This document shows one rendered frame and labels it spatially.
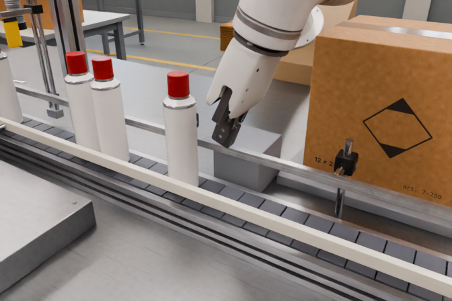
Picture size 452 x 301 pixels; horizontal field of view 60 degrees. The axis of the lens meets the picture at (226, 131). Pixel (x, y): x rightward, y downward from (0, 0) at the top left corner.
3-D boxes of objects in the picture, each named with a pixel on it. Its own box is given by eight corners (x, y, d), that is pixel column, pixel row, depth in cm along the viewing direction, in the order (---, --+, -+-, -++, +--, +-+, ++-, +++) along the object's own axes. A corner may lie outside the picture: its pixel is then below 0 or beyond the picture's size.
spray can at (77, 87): (72, 156, 77) (52, 54, 68) (93, 146, 81) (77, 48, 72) (91, 163, 75) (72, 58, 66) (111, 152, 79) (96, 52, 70)
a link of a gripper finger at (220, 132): (226, 101, 56) (213, 136, 60) (214, 108, 53) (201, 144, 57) (244, 112, 55) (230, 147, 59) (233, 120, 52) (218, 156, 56)
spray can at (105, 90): (96, 164, 74) (78, 59, 65) (116, 153, 78) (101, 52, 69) (116, 172, 72) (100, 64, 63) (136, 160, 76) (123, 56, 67)
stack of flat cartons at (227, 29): (219, 50, 490) (218, 25, 476) (234, 41, 534) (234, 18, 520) (268, 56, 468) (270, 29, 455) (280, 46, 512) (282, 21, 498)
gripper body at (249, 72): (258, 12, 54) (233, 80, 60) (218, 25, 46) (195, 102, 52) (305, 37, 51) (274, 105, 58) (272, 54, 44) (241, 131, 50)
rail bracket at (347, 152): (315, 243, 62) (327, 153, 55) (329, 218, 68) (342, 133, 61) (335, 250, 61) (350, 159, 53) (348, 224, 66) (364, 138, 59)
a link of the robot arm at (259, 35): (259, -4, 52) (251, 17, 54) (225, 5, 45) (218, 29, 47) (313, 25, 50) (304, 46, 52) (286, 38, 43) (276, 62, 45)
